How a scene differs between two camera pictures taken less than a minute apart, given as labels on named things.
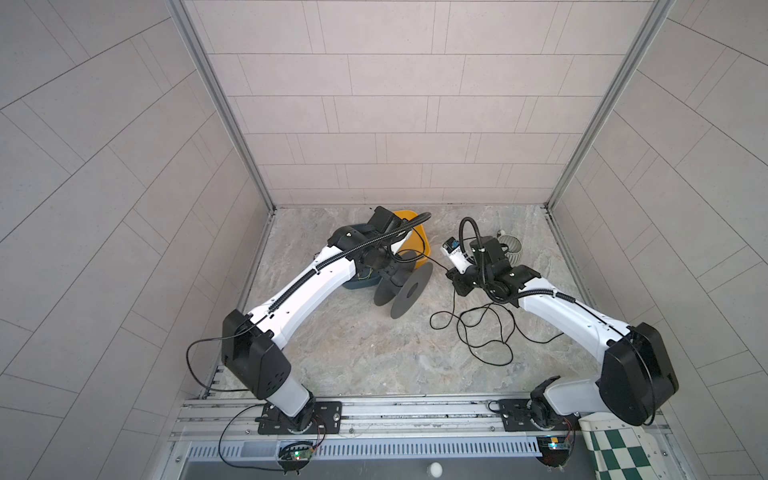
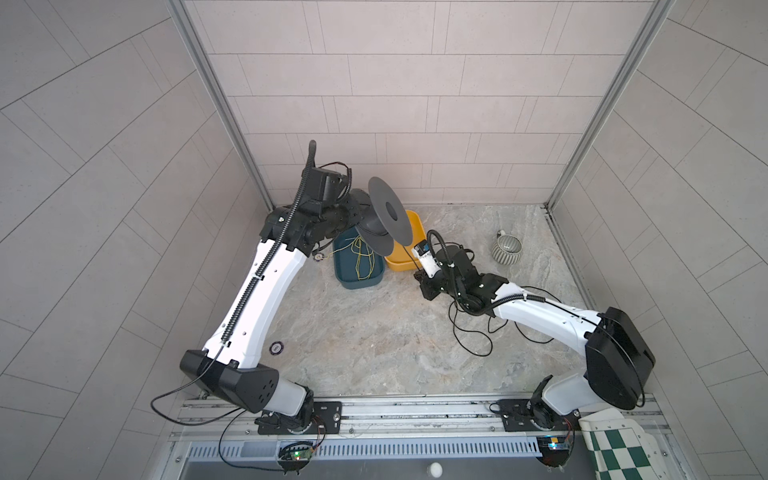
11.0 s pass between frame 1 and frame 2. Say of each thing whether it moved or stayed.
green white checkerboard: stayed
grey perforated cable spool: moved
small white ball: stayed
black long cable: moved
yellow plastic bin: stayed
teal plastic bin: stayed
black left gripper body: moved
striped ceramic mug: stayed
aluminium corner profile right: stayed
